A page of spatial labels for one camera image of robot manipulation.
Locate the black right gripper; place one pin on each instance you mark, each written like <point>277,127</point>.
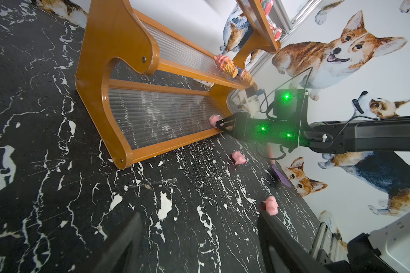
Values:
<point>242,127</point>

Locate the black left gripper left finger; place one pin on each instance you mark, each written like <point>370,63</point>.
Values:
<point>120,252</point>

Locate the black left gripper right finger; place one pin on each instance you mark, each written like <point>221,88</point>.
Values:
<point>281,253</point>

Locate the blue pink ice cream toy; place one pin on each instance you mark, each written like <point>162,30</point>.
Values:
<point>244,76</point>

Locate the pink ice cream cone toy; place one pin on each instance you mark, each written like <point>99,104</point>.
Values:
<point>226,65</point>

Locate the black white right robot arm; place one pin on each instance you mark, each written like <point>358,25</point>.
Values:
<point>367,145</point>

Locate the small pink pig toy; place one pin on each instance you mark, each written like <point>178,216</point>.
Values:
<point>238,158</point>

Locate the orange wooden two-tier shelf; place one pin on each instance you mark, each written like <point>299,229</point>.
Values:
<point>138,121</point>

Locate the purple spatula with pink handle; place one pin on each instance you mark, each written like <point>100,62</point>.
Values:
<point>277,170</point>

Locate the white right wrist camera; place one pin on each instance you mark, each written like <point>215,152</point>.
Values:
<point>249,100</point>

